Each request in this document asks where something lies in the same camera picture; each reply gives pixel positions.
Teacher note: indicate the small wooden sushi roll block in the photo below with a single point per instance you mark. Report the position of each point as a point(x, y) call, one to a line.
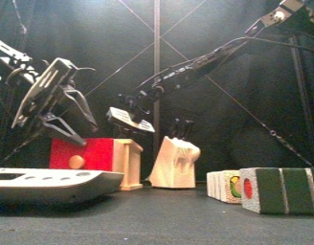
point(224, 186)

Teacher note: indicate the light wooden drawer cabinet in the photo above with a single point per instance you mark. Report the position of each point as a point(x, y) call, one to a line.
point(130, 162)

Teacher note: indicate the wooden toy knife block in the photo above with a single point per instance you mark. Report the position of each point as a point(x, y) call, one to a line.
point(174, 166)

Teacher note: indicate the grey white toy appliance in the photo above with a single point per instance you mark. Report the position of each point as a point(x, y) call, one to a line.
point(53, 186)

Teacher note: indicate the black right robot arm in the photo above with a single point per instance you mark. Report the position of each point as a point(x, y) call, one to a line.
point(195, 68)

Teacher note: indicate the large green sushi roll block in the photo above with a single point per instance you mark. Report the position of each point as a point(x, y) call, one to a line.
point(288, 191)

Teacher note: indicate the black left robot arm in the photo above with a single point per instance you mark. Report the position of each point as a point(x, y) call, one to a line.
point(11, 60)

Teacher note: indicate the dark slanted frame pole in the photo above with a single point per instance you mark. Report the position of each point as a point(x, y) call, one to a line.
point(303, 105)

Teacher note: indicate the vertical metal frame pole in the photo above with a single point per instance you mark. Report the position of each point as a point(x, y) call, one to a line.
point(157, 32)

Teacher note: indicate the red drawer with wooden knob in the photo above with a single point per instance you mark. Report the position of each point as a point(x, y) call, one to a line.
point(95, 153)

